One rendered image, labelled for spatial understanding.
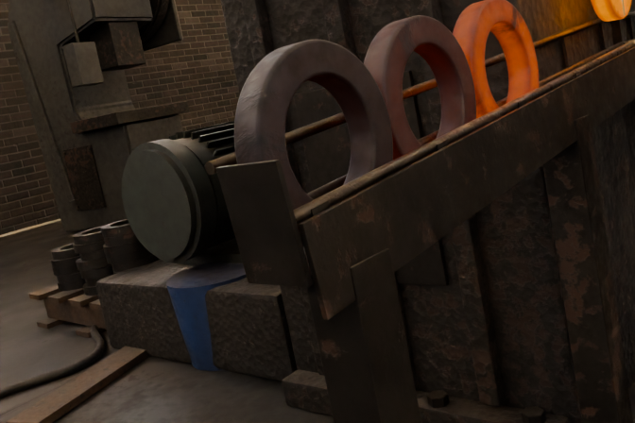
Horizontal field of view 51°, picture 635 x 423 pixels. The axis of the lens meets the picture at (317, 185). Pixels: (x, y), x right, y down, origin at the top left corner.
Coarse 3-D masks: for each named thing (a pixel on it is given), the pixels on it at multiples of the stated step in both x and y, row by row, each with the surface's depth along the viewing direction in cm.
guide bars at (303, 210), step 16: (624, 48) 118; (592, 64) 106; (560, 80) 96; (528, 96) 88; (496, 112) 81; (464, 128) 75; (432, 144) 70; (400, 160) 66; (416, 160) 68; (368, 176) 62; (384, 176) 63; (336, 192) 58; (352, 192) 60; (304, 208) 55; (320, 208) 56
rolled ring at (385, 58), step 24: (408, 24) 72; (432, 24) 75; (384, 48) 69; (408, 48) 71; (432, 48) 76; (456, 48) 79; (384, 72) 68; (456, 72) 79; (384, 96) 68; (456, 96) 80; (456, 120) 79; (408, 144) 70
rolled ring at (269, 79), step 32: (288, 64) 58; (320, 64) 61; (352, 64) 64; (256, 96) 56; (288, 96) 57; (352, 96) 65; (256, 128) 55; (352, 128) 67; (384, 128) 67; (256, 160) 55; (288, 160) 57; (352, 160) 67; (384, 160) 67; (288, 192) 57
